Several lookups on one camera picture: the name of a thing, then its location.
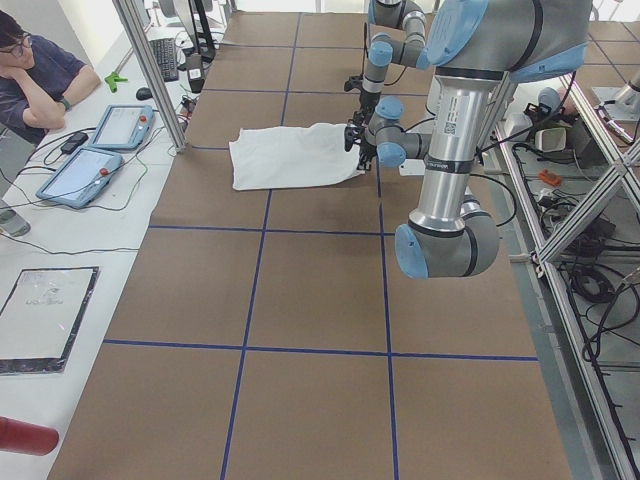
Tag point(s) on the red fire extinguisher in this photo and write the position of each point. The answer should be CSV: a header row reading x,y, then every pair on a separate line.
x,y
27,438

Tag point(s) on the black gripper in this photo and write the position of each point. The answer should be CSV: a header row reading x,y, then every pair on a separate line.
x,y
367,100
366,151

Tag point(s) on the black power adapter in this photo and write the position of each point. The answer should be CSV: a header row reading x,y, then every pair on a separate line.
x,y
74,142

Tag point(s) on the blue teach pendant far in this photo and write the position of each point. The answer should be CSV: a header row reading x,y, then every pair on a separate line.
x,y
123,127

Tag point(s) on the aluminium side frame rack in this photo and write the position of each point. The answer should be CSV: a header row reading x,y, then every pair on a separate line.
x,y
578,225

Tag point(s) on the seated person dark shirt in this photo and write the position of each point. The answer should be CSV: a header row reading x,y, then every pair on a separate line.
x,y
40,82

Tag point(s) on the blue teach pendant near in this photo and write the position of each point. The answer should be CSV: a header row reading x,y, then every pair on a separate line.
x,y
81,178

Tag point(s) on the black keyboard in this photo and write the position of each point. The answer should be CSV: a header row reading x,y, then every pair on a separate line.
x,y
164,53

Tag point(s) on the green plastic tool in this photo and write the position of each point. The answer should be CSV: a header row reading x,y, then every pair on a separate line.
x,y
113,80

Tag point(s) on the silver foil tray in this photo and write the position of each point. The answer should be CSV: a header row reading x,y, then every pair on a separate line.
x,y
41,318

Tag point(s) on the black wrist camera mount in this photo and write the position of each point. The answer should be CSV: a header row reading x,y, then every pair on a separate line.
x,y
353,83
352,135

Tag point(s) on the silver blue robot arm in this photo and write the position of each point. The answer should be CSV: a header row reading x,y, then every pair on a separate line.
x,y
470,46
395,33

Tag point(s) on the white printed long-sleeve shirt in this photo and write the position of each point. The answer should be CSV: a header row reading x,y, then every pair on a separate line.
x,y
292,157

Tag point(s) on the blue teach pendant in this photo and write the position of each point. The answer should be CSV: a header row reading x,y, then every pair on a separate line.
x,y
81,178
123,127

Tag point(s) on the aluminium frame post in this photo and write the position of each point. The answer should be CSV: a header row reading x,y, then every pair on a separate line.
x,y
134,29

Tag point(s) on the black computer mouse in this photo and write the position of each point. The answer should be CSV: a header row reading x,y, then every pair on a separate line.
x,y
143,93

